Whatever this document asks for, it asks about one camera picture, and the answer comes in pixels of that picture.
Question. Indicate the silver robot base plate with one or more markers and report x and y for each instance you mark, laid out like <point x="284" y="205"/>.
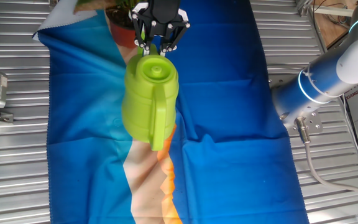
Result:
<point x="315" y="123"/>

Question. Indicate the green plastic watering can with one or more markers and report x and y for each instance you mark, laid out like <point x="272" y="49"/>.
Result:
<point x="148" y="102"/>

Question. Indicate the potted anthurium plant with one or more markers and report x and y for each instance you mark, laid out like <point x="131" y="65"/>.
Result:
<point x="123" y="34"/>

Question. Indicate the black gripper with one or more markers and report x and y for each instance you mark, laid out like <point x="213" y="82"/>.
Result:
<point x="163" y="15"/>

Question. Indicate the blue printed cloth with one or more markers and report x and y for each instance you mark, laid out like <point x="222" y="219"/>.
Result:
<point x="228" y="171"/>

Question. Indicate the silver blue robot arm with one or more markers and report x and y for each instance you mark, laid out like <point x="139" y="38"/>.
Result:
<point x="322" y="81"/>

